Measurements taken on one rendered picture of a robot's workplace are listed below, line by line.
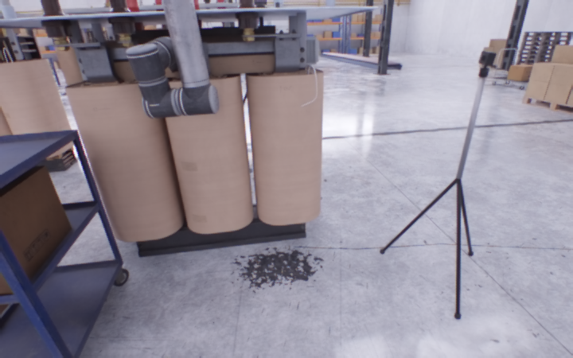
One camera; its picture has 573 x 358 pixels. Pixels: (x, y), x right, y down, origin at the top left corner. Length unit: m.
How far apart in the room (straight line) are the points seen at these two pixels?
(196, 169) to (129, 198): 0.40
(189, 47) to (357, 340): 1.39
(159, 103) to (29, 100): 2.67
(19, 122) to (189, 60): 2.90
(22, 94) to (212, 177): 2.52
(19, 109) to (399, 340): 3.68
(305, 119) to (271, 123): 0.18
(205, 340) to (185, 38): 1.27
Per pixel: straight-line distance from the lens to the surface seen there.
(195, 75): 1.15
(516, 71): 9.29
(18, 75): 3.78
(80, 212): 1.76
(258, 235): 2.02
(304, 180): 1.70
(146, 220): 1.84
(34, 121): 3.82
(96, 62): 1.65
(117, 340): 1.74
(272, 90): 1.52
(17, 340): 1.82
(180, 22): 1.13
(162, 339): 1.65
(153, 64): 1.19
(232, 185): 1.67
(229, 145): 1.59
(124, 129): 1.64
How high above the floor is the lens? 1.25
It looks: 26 degrees down
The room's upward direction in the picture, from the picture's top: 2 degrees counter-clockwise
